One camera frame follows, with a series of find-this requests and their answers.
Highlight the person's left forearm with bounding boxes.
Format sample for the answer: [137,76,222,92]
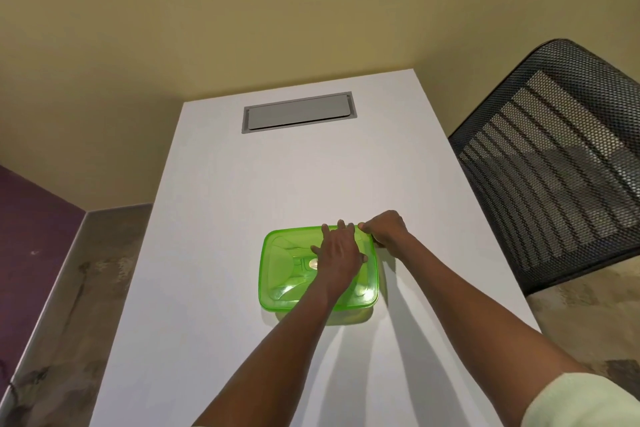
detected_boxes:
[192,276,351,427]

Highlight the black mesh office chair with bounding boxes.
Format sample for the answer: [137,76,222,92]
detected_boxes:
[448,39,640,296]

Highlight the pale green shirt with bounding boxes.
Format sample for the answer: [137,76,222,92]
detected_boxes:
[519,371,640,427]

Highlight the grey table cable hatch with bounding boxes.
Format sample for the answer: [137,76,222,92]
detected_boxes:
[241,91,359,135]

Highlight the person's right forearm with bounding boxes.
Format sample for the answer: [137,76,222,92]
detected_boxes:
[392,234,586,427]

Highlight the green plastic lid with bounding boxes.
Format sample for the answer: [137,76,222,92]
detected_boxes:
[257,225,381,314]

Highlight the person's right hand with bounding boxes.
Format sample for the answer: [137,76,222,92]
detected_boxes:
[357,209,413,255]

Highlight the person's left hand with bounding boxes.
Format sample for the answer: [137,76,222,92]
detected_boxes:
[309,219,369,295]

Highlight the clear plastic container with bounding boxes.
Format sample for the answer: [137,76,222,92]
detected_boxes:
[273,305,375,326]

